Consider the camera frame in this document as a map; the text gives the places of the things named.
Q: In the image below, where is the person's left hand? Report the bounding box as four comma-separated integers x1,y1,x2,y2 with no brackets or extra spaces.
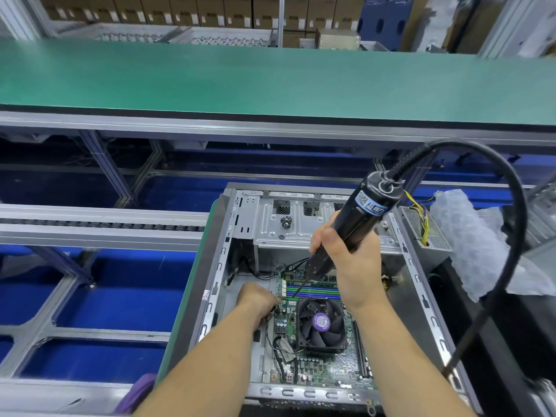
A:
235,282,283,332

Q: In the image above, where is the person's right hand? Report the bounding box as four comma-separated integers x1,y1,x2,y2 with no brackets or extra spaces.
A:
309,211,391,314

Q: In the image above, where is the green RAM stick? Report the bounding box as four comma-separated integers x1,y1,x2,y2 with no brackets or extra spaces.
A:
285,279,345,297

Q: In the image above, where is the green motherboard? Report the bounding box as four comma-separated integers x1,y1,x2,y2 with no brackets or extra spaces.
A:
259,259,376,389

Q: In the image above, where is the black electric screwdriver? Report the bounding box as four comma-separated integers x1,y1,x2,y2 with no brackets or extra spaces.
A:
304,169,408,283

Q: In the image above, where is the metal heatsink cooler fan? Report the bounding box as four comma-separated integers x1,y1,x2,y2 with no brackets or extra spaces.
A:
295,295,350,353

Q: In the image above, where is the black and silver computer case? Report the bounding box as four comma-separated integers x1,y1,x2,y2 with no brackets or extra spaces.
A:
186,182,484,415

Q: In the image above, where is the grey power supply unit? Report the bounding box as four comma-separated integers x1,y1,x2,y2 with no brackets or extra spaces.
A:
395,188,455,278

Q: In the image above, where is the person's right forearm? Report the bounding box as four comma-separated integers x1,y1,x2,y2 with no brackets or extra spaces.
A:
351,299,475,417

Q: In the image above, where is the person's left forearm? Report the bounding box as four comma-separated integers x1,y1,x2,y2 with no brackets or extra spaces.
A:
134,310,276,417

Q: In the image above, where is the white bubble wrap bag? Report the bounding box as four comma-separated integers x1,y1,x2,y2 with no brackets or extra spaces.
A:
430,188,556,303

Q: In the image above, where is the small purple object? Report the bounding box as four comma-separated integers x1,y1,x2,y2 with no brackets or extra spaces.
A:
113,373,158,417

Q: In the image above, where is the green conveyor belt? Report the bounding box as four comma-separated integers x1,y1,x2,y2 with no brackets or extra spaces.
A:
0,39,556,129

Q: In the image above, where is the stack of cardboard boxes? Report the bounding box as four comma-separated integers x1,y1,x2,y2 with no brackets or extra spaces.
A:
35,0,366,45

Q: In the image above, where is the aluminium roller conveyor rail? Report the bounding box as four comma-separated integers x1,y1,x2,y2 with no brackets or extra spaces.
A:
0,202,211,253

